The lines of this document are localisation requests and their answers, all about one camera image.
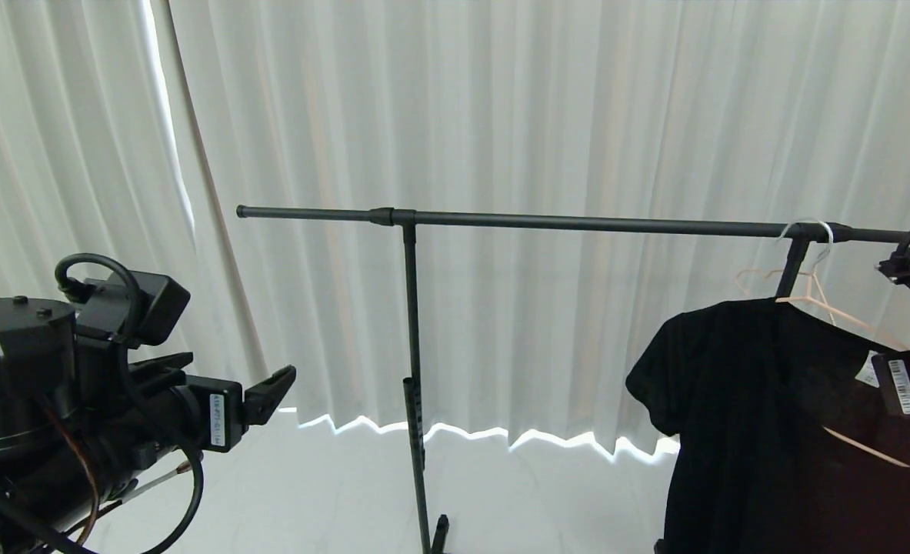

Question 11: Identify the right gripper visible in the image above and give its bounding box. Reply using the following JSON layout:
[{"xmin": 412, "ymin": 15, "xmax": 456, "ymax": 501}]
[{"xmin": 872, "ymin": 331, "xmax": 910, "ymax": 421}]

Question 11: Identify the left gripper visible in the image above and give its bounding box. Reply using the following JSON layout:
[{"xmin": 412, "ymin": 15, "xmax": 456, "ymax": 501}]
[{"xmin": 116, "ymin": 352, "xmax": 298, "ymax": 472}]

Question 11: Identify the pink clothes hanger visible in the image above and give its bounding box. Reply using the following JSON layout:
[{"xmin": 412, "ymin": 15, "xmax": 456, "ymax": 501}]
[
  {"xmin": 774, "ymin": 219, "xmax": 910, "ymax": 469},
  {"xmin": 734, "ymin": 264, "xmax": 782, "ymax": 298}
]

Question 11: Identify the black short-sleeved shirt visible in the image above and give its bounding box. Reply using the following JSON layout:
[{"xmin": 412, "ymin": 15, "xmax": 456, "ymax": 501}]
[{"xmin": 625, "ymin": 296, "xmax": 910, "ymax": 554}]

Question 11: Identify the black clothes rack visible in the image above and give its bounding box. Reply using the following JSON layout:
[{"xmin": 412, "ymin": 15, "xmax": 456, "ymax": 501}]
[{"xmin": 236, "ymin": 204, "xmax": 910, "ymax": 554}]

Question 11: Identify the white curtain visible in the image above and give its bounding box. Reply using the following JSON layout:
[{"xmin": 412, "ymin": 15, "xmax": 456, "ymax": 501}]
[{"xmin": 0, "ymin": 0, "xmax": 910, "ymax": 464}]

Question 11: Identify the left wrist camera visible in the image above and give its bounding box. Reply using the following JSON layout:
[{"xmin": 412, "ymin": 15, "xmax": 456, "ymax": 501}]
[{"xmin": 76, "ymin": 269, "xmax": 192, "ymax": 349}]

